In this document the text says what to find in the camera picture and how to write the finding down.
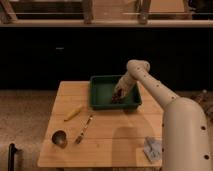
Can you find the dark red grapes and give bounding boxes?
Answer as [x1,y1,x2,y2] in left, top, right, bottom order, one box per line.
[112,89,122,103]

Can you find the grey folded cloth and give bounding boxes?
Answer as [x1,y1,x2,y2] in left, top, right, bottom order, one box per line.
[143,137,162,163]

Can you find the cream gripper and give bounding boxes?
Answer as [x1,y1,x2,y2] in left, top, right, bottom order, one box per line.
[114,74,136,98]

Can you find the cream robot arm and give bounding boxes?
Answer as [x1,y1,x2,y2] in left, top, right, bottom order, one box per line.
[112,60,213,171]

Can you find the wooden table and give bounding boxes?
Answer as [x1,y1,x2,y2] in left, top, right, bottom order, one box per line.
[38,81,162,168]

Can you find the silver metal fork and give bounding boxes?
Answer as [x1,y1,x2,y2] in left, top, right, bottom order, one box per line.
[75,115,93,144]

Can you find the green plastic tray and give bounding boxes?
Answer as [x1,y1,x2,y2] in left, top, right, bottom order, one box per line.
[89,75,142,110]

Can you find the black chair back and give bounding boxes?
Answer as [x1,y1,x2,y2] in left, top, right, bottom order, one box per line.
[8,143,17,171]

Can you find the small metal cup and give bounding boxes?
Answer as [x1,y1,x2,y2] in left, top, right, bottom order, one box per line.
[51,130,67,148]

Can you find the wooden shelf frame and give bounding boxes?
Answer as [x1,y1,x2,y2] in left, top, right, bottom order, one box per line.
[0,0,213,27]

